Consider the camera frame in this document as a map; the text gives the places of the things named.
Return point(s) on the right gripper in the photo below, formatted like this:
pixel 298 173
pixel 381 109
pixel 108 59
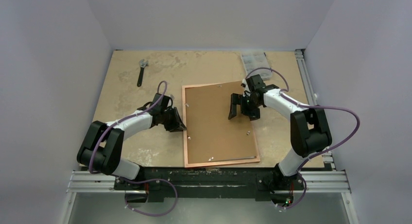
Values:
pixel 242 103

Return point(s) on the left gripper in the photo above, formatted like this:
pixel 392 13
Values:
pixel 175 127

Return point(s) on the clear plastic screw box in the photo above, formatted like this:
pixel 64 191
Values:
pixel 256 59

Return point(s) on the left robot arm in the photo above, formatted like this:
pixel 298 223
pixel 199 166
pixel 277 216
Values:
pixel 102 146

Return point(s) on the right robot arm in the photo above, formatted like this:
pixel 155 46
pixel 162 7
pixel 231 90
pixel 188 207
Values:
pixel 309 129

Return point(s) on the black adjustable wrench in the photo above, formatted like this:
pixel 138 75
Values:
pixel 142 64

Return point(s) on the red picture frame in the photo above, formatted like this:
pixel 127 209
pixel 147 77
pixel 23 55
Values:
pixel 185 135

